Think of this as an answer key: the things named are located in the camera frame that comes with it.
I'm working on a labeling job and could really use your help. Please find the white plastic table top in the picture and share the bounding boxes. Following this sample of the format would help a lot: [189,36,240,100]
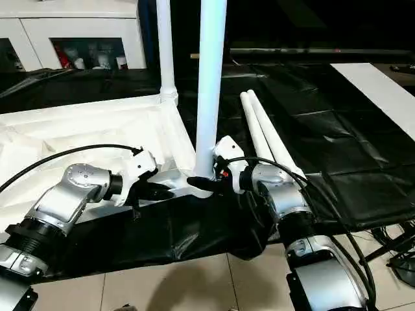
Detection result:
[0,92,217,234]

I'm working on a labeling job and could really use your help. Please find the white plastic table leg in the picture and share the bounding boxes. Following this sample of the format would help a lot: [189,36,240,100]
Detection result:
[155,0,178,106]
[246,90,307,179]
[239,90,276,166]
[193,0,227,183]

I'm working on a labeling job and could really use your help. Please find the black mat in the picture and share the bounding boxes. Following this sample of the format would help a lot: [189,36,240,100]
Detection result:
[0,61,415,279]

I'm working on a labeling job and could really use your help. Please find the black case with yellow label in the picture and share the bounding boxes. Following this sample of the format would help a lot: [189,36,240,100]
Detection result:
[137,0,234,65]

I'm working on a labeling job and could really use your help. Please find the red fire extinguisher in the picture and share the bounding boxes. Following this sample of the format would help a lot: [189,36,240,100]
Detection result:
[54,43,67,67]

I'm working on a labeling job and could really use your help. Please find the silver metal bar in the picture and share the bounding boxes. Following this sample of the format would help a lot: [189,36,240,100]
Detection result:
[228,48,415,57]

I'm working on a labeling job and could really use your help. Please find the white flat board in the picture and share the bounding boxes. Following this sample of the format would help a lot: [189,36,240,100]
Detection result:
[329,62,415,142]

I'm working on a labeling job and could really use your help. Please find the white cabinet with windows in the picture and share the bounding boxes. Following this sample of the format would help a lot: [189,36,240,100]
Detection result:
[0,0,147,71]

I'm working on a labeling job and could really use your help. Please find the dark round floor object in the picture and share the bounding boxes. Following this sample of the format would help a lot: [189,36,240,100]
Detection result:
[387,255,415,289]

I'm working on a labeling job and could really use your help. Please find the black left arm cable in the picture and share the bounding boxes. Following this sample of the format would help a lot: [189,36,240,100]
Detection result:
[0,144,143,194]

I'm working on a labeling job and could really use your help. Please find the black floor cables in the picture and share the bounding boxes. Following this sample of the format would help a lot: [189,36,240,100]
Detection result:
[356,220,415,260]

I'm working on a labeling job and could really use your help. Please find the black metal table frame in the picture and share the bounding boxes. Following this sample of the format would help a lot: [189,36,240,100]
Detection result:
[362,231,414,263]

